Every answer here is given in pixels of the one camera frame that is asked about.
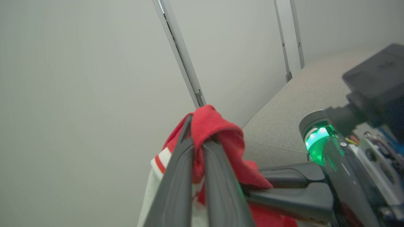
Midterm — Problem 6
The red and white garment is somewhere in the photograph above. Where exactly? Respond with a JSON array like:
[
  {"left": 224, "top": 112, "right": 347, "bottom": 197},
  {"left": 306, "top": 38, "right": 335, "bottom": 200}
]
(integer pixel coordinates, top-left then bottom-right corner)
[{"left": 137, "top": 105, "right": 299, "bottom": 227}]

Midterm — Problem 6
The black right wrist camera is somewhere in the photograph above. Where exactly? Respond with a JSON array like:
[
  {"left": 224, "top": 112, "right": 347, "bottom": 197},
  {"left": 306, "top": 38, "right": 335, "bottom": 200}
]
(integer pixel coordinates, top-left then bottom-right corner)
[{"left": 325, "top": 44, "right": 404, "bottom": 137}]

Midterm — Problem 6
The white partition panel grey frame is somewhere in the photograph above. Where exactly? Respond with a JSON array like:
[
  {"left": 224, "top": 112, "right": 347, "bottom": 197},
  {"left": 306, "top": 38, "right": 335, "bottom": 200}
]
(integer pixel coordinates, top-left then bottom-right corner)
[
  {"left": 0, "top": 0, "right": 201, "bottom": 227},
  {"left": 289, "top": 0, "right": 404, "bottom": 69},
  {"left": 159, "top": 0, "right": 293, "bottom": 128}
]

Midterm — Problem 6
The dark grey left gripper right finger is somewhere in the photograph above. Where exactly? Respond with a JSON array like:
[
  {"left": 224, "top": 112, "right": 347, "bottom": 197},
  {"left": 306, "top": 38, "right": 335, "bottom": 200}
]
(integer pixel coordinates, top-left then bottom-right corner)
[{"left": 202, "top": 140, "right": 256, "bottom": 227}]

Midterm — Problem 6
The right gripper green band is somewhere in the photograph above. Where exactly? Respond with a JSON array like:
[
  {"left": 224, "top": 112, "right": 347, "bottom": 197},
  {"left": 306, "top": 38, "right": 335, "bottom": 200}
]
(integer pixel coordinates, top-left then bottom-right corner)
[{"left": 242, "top": 110, "right": 404, "bottom": 227}]

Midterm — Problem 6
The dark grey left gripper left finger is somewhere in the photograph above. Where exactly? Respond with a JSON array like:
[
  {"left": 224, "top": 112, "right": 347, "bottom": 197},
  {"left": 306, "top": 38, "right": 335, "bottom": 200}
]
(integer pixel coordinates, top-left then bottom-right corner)
[{"left": 144, "top": 114, "right": 195, "bottom": 227}]

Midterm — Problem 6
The grey fabric sofa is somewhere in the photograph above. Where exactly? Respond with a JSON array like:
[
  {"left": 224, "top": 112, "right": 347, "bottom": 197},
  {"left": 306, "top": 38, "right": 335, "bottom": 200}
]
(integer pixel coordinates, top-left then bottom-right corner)
[{"left": 241, "top": 43, "right": 404, "bottom": 165}]

